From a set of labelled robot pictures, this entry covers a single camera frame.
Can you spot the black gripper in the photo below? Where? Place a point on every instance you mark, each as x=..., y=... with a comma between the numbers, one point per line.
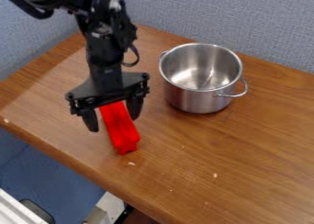
x=108, y=85

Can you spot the red plastic block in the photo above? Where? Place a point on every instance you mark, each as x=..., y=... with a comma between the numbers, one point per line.
x=121, y=130

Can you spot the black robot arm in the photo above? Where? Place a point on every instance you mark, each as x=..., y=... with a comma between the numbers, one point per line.
x=109, y=34

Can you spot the white ribbed box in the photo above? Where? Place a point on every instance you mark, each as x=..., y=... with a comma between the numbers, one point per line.
x=14, y=213

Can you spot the metal pot with handles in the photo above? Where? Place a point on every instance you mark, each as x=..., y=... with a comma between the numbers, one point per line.
x=203, y=77

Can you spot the white table leg bracket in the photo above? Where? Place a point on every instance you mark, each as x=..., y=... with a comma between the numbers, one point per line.
x=105, y=211

